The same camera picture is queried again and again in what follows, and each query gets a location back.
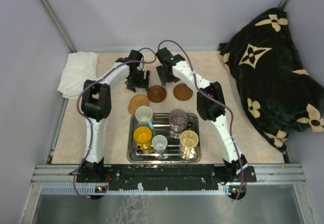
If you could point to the yellow cup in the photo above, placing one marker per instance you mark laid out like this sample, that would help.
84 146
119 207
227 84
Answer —
143 137

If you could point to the small clear grey cup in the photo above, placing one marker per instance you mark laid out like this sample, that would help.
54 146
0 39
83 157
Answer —
159 144

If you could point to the wooden coaster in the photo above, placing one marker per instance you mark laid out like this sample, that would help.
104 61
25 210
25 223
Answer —
157 94
182 92

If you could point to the cream mug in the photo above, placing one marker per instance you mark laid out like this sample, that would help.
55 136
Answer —
188 143

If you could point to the white folded cloth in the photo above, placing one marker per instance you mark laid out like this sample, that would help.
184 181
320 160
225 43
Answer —
80 66

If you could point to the aluminium rail frame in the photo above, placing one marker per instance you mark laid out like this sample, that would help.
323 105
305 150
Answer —
199 193

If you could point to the steel tray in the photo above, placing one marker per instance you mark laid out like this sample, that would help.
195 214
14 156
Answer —
172 153

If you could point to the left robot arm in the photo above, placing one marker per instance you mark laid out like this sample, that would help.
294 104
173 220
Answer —
94 104

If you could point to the white and blue cup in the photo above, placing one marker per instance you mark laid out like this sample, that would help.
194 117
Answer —
144 116

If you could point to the black floral blanket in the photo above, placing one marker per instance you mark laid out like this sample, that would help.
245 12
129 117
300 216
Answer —
277 93

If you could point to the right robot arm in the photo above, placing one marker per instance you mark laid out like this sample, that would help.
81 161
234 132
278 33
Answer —
210 105

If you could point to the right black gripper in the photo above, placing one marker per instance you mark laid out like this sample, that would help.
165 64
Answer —
164 80

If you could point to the purple glass mug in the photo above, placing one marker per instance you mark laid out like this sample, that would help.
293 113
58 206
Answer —
179 122

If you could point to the woven coaster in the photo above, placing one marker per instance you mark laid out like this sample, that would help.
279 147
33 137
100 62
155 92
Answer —
138 101
131 109

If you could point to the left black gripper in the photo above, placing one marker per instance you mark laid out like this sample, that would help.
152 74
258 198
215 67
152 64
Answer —
143 83

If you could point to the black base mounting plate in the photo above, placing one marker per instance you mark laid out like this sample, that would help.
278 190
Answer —
187 177

